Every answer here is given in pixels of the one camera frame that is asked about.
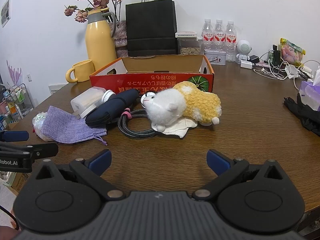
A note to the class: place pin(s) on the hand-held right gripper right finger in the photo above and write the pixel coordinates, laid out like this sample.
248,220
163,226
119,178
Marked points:
218,161

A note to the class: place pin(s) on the clear plastic container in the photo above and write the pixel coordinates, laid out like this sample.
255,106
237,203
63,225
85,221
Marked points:
85,101

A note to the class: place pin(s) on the metal storage rack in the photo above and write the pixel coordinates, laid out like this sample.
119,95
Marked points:
15,100

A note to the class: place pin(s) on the white charger block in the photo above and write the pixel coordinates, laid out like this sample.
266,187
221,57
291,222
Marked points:
246,65

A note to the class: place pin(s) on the yellow thermos jug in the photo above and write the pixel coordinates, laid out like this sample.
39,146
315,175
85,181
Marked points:
98,42

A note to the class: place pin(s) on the navy fabric pouch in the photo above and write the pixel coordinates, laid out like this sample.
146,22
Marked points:
107,110

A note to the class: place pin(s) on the purple wall sticker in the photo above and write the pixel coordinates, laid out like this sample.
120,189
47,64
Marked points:
13,73

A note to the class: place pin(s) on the red cardboard box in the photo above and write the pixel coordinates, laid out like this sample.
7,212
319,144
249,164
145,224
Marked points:
160,80

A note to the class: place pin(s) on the black paper bag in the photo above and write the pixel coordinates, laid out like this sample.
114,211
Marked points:
150,25

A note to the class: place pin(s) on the black charger block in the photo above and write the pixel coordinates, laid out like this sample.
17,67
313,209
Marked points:
255,59

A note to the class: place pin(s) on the white printed tin box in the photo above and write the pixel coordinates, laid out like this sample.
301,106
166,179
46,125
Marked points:
215,57

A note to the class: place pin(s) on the clear water bottle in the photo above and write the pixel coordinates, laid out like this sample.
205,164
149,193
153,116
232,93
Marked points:
220,36
208,36
231,40

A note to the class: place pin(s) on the yellow and white plush sheep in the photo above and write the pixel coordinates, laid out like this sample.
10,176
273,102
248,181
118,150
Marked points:
200,100

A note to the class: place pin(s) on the iridescent plastic bag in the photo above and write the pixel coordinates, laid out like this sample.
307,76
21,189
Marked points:
37,122

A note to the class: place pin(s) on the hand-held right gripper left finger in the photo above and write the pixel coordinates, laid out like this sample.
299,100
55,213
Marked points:
100,160

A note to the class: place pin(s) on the white wall outlet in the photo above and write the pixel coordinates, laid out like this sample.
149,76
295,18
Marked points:
29,77

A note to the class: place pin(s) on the dried pink rose bouquet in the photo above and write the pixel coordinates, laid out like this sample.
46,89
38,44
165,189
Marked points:
100,1

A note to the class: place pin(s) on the black glove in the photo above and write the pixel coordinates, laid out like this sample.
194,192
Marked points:
305,115

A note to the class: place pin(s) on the white robot toy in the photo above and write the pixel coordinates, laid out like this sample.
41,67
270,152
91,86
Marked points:
243,47

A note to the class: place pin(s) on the cardboard carton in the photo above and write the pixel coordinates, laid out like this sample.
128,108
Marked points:
15,181

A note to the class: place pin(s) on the pink fuzzy vase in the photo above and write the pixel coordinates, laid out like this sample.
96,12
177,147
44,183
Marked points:
121,42

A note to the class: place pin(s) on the yellow-green snack packet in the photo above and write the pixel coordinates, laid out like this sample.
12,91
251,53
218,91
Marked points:
292,51

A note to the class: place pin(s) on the dark green bottle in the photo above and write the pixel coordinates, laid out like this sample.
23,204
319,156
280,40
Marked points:
276,56

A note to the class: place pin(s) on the crumpled white tissue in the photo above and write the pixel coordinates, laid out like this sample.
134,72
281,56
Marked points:
175,129

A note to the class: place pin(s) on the purple tissue pack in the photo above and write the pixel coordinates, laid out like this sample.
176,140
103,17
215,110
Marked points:
310,95

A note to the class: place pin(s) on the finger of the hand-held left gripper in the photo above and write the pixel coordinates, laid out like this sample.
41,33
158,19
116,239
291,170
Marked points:
15,136
37,151

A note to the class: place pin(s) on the wall poster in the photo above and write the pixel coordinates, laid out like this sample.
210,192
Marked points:
5,11

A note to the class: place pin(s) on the clear seed container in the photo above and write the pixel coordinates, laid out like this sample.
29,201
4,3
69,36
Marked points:
190,48

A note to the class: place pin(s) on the yellow mug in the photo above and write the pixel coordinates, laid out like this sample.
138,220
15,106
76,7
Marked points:
83,71

